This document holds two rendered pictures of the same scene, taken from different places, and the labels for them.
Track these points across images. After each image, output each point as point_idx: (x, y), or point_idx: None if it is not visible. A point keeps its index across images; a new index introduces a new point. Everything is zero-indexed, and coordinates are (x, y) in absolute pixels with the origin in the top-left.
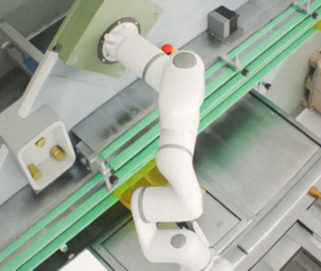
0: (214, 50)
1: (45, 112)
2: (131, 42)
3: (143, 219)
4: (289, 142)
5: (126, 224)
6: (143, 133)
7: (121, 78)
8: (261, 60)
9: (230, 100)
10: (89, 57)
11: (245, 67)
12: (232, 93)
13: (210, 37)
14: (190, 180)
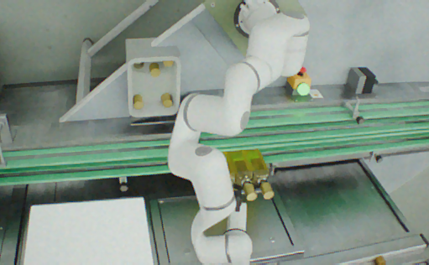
0: (342, 96)
1: (171, 49)
2: (263, 11)
3: (185, 116)
4: (376, 215)
5: (190, 198)
6: None
7: None
8: (382, 128)
9: (338, 151)
10: (225, 13)
11: (363, 127)
12: (342, 148)
13: (344, 89)
14: (243, 88)
